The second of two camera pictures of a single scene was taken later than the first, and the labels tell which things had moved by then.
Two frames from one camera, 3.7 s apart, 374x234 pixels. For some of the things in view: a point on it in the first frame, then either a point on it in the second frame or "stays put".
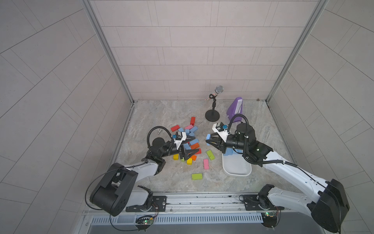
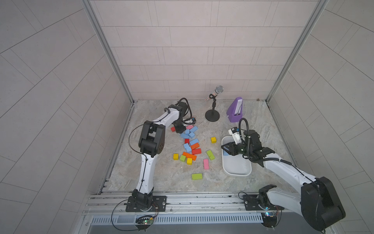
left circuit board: (143, 222) stays put
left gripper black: (184, 155) to (179, 130)
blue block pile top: (194, 128) stays put
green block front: (196, 176) stays put
